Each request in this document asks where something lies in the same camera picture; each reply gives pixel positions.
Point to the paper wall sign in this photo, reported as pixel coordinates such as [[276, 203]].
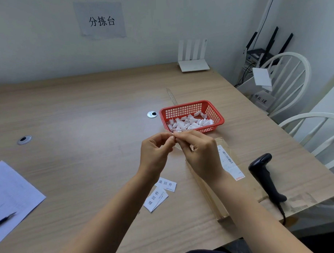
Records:
[[101, 20]]

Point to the white handwritten sign box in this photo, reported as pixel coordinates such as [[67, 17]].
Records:
[[262, 99]]

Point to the blank white card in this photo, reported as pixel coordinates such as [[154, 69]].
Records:
[[261, 77]]

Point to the white wooden chair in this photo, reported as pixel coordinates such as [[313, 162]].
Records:
[[317, 136], [293, 79]]

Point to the red plastic mesh basket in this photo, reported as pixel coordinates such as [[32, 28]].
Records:
[[182, 110]]

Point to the person's left forearm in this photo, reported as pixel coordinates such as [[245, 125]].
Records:
[[110, 222]]

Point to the black pen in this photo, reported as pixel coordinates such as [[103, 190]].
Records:
[[5, 219]]

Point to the person's right thumb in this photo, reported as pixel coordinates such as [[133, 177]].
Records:
[[184, 148]]

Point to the black barcode scanner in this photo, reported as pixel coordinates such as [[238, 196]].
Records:
[[263, 170]]

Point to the brown cardboard parcel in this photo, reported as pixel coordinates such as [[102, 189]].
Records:
[[240, 188]]

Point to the white paper sheet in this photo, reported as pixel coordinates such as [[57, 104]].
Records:
[[10, 193]]

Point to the person's right forearm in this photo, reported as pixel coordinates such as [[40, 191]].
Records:
[[255, 223]]

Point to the person's left thumb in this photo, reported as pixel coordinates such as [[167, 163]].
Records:
[[167, 147]]

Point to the person's left hand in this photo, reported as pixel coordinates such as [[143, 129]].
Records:
[[151, 155]]

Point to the pile of white folded slips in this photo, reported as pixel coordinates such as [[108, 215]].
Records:
[[189, 123]]

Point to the white printed label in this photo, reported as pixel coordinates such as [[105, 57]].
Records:
[[155, 199], [166, 184]]

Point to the black router with antennas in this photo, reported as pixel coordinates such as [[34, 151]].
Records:
[[258, 54]]

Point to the white shipping label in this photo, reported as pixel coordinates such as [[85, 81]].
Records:
[[229, 163]]

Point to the clear plastic ruler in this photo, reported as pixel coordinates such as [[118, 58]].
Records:
[[172, 97]]

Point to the person's right hand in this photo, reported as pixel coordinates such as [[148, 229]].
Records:
[[205, 156]]

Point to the white router with antennas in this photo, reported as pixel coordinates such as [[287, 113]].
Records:
[[193, 64]]

